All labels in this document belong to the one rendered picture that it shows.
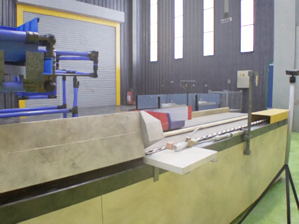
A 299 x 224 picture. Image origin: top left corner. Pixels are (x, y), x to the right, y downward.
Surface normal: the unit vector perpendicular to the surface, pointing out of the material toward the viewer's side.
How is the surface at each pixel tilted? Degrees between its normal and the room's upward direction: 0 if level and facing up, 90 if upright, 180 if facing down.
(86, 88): 90
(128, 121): 80
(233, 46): 90
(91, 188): 90
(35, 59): 96
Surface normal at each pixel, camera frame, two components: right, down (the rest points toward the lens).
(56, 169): 0.67, -0.09
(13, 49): 0.68, 0.18
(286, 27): -0.74, 0.07
